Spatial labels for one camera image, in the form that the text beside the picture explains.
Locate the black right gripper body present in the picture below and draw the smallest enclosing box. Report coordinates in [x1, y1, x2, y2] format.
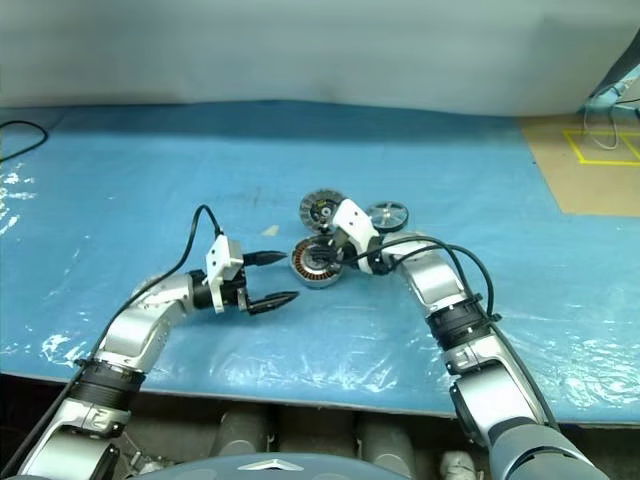
[331, 226, 355, 260]

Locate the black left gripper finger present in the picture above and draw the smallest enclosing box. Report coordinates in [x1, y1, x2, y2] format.
[243, 249, 288, 268]
[248, 291, 300, 317]

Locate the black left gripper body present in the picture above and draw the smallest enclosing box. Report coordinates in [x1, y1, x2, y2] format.
[222, 268, 254, 315]

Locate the motor housing with copper windings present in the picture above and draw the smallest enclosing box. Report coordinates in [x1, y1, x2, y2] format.
[289, 234, 346, 290]

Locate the grey finned motor lid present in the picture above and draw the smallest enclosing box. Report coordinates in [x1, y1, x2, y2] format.
[299, 191, 346, 232]

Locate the silver spoked rotor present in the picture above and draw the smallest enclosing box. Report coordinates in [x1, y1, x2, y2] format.
[368, 199, 409, 231]

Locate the grey rounded cylinder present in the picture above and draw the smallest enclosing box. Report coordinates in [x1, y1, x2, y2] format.
[358, 417, 417, 471]
[215, 405, 275, 459]

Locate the blue plastic table cover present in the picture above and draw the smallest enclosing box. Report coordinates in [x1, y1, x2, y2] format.
[0, 102, 640, 426]

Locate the grey robot torso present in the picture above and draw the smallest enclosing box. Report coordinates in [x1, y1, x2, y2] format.
[164, 452, 396, 480]

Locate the white crumpled object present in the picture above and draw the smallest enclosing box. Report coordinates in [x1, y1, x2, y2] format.
[439, 449, 479, 480]

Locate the brown cardboard sheet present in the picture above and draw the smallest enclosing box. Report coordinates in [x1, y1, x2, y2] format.
[519, 112, 640, 217]

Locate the light blue stand foot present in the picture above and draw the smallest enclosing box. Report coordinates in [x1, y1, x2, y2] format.
[582, 79, 640, 119]

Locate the dark slanted stand panel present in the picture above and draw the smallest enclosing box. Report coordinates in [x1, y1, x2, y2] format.
[599, 37, 640, 92]

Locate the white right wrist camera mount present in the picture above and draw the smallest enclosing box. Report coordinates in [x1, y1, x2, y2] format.
[332, 198, 384, 274]

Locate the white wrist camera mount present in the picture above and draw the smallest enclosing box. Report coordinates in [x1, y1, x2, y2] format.
[332, 198, 384, 274]
[205, 236, 245, 315]

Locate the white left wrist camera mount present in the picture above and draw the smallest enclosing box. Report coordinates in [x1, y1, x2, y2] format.
[205, 236, 245, 315]

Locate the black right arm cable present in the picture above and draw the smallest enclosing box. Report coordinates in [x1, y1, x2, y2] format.
[335, 234, 561, 431]

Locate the black cable loop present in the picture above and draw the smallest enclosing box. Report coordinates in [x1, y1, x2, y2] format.
[0, 121, 49, 162]

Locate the thin white cable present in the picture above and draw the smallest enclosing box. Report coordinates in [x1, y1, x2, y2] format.
[582, 107, 621, 151]

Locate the thin black cable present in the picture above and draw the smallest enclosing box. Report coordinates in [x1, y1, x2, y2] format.
[614, 95, 640, 120]

